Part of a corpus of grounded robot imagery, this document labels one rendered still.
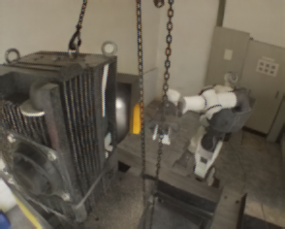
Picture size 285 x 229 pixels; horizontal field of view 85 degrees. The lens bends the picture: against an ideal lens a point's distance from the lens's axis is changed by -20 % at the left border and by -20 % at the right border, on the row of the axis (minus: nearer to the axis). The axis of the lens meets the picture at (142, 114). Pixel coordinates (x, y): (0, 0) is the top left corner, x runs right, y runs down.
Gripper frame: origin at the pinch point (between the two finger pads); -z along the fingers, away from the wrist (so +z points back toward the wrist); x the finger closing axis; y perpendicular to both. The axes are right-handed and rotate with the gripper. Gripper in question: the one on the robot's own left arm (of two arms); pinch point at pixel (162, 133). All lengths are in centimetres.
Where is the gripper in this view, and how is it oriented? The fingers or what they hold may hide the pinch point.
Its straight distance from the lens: 68.9
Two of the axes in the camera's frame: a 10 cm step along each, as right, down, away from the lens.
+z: 2.2, -5.0, 8.4
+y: -0.2, 8.6, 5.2
